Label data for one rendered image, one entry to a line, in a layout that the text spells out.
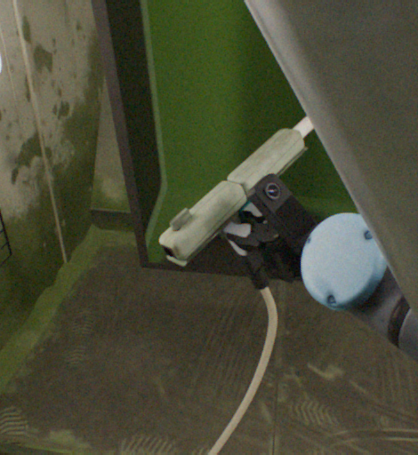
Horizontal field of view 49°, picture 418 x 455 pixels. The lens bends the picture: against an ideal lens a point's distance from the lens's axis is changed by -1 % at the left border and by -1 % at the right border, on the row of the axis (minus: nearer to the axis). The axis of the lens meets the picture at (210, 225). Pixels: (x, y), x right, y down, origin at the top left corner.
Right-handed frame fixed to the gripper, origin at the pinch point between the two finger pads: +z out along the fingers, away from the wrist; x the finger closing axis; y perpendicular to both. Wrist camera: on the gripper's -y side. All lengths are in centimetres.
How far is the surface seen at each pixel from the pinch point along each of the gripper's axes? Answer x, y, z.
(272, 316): -1.6, 24.0, -1.2
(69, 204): 10, 34, 126
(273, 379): 6, 82, 29
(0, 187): -12, 2, 95
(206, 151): 36, 18, 53
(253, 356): 9, 80, 40
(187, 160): 31, 19, 59
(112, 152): 43, 32, 138
